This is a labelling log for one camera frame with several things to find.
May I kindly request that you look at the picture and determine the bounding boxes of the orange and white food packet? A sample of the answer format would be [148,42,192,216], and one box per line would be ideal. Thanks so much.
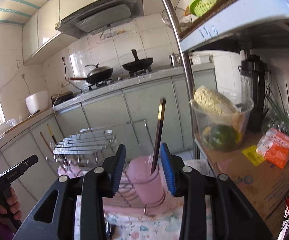
[256,128,289,169]

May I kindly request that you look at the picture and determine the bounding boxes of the metal wire utensil rack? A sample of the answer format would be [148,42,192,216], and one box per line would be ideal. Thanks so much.
[46,119,166,217]

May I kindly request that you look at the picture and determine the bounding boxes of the black spoon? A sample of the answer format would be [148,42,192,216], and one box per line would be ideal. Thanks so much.
[105,221,117,240]

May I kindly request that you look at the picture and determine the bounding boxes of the wooden board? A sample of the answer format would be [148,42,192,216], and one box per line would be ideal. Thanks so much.
[3,106,54,134]

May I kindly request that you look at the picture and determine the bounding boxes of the clear plastic bowl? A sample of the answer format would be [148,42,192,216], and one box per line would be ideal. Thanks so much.
[190,94,255,152]

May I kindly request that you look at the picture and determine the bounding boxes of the pink plastic drip tray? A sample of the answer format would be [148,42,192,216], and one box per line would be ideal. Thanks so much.
[102,192,185,217]

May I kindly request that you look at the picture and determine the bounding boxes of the green round vegetable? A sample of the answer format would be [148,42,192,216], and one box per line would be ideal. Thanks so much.
[208,124,237,152]

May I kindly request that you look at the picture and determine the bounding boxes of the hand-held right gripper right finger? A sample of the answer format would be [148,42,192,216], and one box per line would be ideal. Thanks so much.
[160,142,275,240]

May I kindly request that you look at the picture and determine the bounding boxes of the green chives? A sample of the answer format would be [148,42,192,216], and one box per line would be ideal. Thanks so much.
[264,80,289,135]

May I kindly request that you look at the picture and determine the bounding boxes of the white storage box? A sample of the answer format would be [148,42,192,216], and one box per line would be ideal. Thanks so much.
[191,54,213,64]

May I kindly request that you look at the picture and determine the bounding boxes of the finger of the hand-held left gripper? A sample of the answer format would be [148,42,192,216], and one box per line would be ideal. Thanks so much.
[0,154,39,184]

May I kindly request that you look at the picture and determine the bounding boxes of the person's left hand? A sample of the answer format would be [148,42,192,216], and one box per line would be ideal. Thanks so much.
[0,186,22,222]

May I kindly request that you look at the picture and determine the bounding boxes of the black power cable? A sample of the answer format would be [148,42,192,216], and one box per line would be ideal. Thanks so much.
[62,57,84,93]

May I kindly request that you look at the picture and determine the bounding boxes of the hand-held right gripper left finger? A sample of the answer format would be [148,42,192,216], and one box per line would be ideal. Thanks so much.
[12,144,127,240]

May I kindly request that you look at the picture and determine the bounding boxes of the black wok with lid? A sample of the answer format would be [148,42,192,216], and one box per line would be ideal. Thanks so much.
[68,63,114,85]

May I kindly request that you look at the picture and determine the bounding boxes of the kitchen counter with cabinets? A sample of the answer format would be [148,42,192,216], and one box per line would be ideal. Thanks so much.
[0,64,216,198]

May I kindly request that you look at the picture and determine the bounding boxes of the pink plastic utensil cup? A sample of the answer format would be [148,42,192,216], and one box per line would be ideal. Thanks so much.
[127,155,166,207]
[57,166,85,178]

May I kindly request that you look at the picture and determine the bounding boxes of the white rice cooker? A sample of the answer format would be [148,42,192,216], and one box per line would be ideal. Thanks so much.
[25,91,49,114]

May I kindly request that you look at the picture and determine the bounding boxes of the orange fruit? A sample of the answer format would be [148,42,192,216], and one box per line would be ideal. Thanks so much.
[232,112,246,133]

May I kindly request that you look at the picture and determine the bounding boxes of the black wok with wooden handle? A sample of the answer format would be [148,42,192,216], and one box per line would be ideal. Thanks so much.
[122,49,154,72]

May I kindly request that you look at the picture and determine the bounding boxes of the black blender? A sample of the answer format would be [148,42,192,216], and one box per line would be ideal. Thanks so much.
[238,54,271,133]

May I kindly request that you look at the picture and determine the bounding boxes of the green plastic basket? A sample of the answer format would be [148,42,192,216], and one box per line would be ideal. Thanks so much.
[189,0,231,17]

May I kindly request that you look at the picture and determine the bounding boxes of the white power cable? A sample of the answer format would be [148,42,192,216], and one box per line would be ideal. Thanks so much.
[51,94,60,120]

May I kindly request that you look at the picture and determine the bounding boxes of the steel kettle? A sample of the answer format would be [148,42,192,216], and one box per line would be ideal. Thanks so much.
[169,53,182,67]

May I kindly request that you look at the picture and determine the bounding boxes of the dark chopstick with pale tip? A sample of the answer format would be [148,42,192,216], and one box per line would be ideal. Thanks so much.
[150,98,166,177]

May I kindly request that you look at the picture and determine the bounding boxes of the brown cardboard sheet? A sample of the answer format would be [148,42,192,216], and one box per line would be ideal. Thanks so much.
[207,130,289,235]

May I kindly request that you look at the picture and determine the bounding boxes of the gold-patterned dark chopstick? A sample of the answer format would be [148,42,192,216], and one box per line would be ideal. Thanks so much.
[46,124,57,144]

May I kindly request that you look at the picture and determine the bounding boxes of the metal shelving unit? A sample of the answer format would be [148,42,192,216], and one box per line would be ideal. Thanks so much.
[153,0,289,240]

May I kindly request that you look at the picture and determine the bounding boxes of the wall decal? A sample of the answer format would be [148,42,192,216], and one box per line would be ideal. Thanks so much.
[98,29,131,40]

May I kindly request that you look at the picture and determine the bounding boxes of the floral white tablecloth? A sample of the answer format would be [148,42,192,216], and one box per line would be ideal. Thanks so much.
[75,159,210,240]

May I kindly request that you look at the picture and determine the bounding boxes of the black induction cooker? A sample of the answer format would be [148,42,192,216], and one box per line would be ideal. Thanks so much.
[51,92,74,104]

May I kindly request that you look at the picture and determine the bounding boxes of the wire skimmer strainer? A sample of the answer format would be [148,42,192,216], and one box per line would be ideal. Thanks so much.
[161,7,193,30]

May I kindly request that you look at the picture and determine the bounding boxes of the wall cabinets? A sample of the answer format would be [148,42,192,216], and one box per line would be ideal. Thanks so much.
[22,0,182,65]

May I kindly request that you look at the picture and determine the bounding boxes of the enoki mushroom pack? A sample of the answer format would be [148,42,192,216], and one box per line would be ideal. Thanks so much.
[194,85,238,117]

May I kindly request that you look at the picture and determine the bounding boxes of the range hood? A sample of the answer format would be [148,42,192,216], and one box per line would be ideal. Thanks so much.
[55,0,144,39]

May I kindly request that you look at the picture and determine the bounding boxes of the black gas stove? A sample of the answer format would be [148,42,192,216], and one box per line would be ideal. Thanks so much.
[88,67,153,91]

